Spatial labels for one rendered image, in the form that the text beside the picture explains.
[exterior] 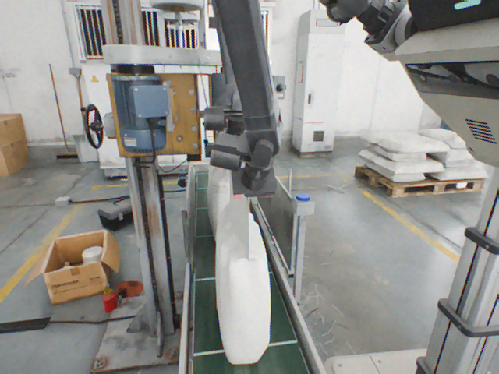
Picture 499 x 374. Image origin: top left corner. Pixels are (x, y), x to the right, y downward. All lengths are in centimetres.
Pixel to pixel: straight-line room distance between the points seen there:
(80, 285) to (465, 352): 194
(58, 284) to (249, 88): 191
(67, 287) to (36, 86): 407
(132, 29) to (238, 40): 87
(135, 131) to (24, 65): 484
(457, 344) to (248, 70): 94
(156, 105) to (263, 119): 53
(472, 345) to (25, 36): 580
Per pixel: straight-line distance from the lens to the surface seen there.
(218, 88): 122
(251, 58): 47
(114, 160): 424
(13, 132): 549
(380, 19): 99
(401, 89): 637
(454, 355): 115
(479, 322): 109
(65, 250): 258
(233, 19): 46
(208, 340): 130
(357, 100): 596
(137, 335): 190
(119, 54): 103
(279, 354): 126
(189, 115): 123
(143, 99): 97
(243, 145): 58
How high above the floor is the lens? 134
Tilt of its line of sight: 21 degrees down
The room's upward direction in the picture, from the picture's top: straight up
